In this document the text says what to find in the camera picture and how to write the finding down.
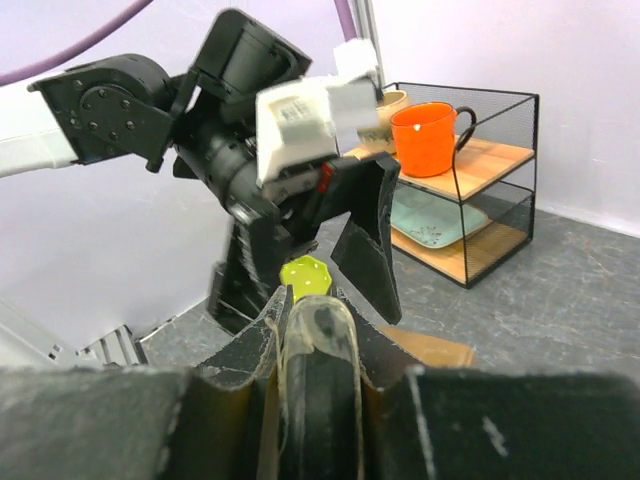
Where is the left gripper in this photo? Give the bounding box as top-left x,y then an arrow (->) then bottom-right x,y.
207,153 -> 402,334

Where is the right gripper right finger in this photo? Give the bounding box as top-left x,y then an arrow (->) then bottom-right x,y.
351,307 -> 639,479

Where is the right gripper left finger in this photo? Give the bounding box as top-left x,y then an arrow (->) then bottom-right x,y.
1,287 -> 293,479

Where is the brown cardboard express box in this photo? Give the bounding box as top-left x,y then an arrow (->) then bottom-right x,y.
379,326 -> 474,368

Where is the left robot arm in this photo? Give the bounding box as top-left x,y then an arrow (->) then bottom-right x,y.
1,8 -> 402,333

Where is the yellow-green dotted plate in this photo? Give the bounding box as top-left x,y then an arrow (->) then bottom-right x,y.
280,255 -> 333,302

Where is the light green tray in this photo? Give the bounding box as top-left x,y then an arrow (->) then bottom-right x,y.
391,185 -> 490,249

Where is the beige ceramic mug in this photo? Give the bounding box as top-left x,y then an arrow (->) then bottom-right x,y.
357,90 -> 410,154

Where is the orange mug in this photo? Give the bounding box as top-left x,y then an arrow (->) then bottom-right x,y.
391,102 -> 477,178

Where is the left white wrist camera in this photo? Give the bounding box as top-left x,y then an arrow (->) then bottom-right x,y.
256,38 -> 378,187

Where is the black wire wooden shelf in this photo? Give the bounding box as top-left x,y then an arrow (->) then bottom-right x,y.
344,82 -> 541,290

